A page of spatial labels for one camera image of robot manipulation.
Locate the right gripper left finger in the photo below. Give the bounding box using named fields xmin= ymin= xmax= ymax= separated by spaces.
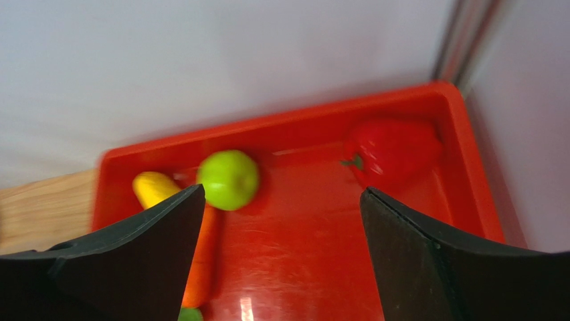
xmin=1 ymin=185 xmax=205 ymax=320

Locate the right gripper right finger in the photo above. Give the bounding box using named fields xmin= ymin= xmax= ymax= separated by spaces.
xmin=360 ymin=187 xmax=569 ymax=320

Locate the orange carrot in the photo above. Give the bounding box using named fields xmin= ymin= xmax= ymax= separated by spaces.
xmin=181 ymin=204 xmax=220 ymax=308

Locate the yellow corn cob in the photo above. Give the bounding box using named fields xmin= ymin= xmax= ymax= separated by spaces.
xmin=132 ymin=171 xmax=181 ymax=210

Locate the red plastic tray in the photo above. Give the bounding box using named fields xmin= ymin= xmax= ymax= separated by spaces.
xmin=92 ymin=82 xmax=505 ymax=320

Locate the green pear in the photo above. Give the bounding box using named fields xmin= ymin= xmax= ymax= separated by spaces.
xmin=196 ymin=150 xmax=261 ymax=211

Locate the aluminium frame rail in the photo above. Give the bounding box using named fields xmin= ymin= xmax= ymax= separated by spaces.
xmin=432 ymin=0 xmax=508 ymax=96

